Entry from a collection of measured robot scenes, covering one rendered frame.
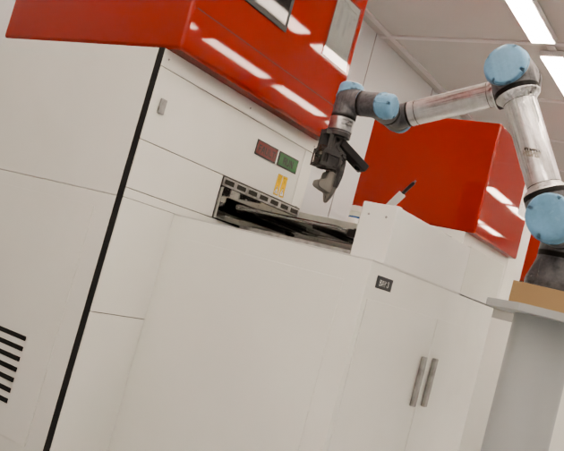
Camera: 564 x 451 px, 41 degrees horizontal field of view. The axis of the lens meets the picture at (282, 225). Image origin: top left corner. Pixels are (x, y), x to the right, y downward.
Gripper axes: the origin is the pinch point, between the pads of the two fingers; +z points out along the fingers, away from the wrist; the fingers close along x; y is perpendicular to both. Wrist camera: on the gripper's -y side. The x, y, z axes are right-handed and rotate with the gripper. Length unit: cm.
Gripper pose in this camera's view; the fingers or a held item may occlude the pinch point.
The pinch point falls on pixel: (328, 199)
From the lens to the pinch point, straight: 224.2
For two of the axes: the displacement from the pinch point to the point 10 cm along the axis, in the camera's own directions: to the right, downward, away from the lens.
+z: -2.6, 9.6, -0.7
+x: 4.0, 0.4, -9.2
